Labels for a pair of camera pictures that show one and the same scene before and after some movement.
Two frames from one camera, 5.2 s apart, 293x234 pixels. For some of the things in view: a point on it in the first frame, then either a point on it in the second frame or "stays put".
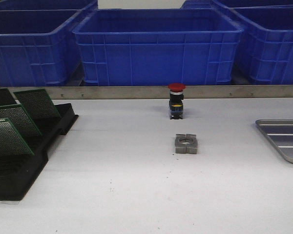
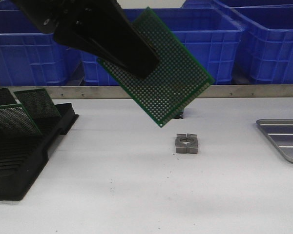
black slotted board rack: (11, 174) stays put
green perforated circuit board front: (4, 136) -> (177, 83)
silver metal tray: (286, 135) stays put
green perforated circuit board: (19, 117) stays put
